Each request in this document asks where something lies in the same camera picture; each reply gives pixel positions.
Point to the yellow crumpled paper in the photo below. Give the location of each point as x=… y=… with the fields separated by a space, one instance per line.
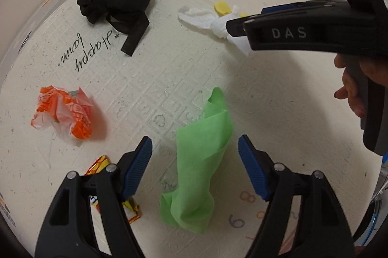
x=222 y=8

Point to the green cloth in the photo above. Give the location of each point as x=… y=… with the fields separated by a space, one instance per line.
x=197 y=161

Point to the printed play mat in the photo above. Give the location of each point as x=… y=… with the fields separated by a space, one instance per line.
x=169 y=73

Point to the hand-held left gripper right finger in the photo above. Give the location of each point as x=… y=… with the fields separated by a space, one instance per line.
x=253 y=167

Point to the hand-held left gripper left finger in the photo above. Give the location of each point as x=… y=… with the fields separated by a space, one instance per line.
x=138 y=167

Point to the yellow snack packet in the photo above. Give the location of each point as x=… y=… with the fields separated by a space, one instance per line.
x=100 y=165

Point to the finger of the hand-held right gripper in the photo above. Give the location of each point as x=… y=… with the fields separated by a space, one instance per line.
x=318 y=33
x=236 y=28

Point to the orange crumpled wrapper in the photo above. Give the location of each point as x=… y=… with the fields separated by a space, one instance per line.
x=65 y=112

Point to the white tissue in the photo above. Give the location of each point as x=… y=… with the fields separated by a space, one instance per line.
x=209 y=21

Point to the person's right hand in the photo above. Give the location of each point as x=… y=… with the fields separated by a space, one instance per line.
x=353 y=94

